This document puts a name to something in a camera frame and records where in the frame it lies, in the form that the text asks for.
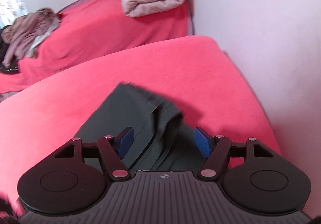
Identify dark green pants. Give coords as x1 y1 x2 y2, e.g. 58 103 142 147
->
76 83 205 173

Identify red blanket front surface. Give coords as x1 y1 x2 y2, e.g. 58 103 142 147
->
1 36 280 203

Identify red bed sheet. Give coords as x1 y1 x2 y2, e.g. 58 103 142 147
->
1 0 190 93

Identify black garment with trim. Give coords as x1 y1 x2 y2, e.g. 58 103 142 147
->
1 24 21 75

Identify mauve clothes pile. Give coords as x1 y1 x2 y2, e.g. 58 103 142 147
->
13 8 61 61

